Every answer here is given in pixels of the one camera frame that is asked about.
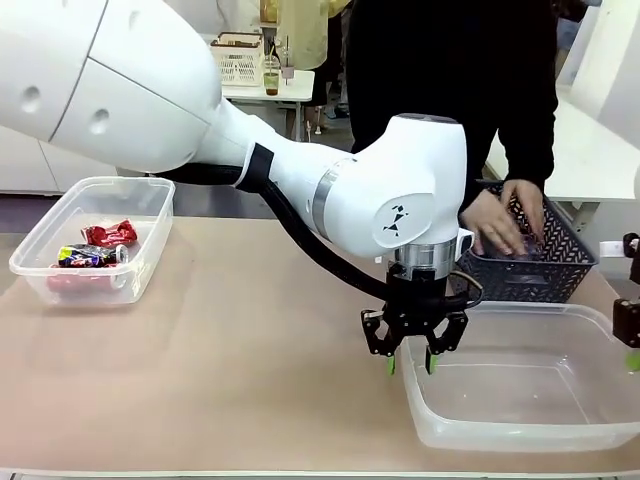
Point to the person's right hand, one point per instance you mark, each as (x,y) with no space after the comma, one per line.
(495,225)

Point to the plain white table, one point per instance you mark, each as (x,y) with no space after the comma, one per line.
(590,165)

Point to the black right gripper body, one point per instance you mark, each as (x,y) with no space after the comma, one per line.
(627,320)

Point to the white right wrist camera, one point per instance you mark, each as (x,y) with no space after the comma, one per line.
(612,249)

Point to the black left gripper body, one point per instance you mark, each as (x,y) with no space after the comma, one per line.
(417,310)

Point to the brown paper bag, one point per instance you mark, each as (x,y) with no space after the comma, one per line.
(268,10)

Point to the black woven plastic basket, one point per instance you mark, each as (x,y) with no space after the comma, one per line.
(550,280)

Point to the red snack packet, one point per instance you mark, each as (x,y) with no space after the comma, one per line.
(107,234)

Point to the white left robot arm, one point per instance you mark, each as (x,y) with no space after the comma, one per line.
(150,75)

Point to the plastic cup with brown drink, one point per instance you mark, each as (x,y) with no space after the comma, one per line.
(271,82)

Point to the red drink can silver end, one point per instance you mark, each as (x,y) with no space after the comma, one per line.
(75,281)

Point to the person's left hand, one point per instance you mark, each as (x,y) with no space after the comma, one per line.
(527,197)

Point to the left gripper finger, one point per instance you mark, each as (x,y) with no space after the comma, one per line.
(375,335)
(450,335)

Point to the person in white coat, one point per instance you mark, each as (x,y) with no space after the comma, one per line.
(235,15)

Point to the white slotted basket brown rim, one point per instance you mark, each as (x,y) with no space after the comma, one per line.
(237,65)

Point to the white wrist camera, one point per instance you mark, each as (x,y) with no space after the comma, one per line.
(466,240)
(612,249)

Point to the person in black sweater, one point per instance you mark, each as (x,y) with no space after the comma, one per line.
(425,60)

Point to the colourful snack packet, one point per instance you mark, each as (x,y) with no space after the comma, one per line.
(82,256)

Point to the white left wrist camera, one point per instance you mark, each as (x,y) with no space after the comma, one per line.
(466,240)

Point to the person in yellow shirt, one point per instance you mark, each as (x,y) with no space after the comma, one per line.
(305,35)

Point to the white table with grey legs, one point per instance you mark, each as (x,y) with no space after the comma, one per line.
(295,85)

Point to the plastic cup with straw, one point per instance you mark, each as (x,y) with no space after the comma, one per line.
(288,70)

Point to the clear plastic bottle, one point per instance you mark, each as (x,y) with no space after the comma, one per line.
(530,252)

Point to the clear plastic bin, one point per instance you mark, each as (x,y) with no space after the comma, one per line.
(150,210)
(500,430)

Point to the person's left forearm black sleeve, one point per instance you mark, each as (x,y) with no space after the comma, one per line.
(530,150)

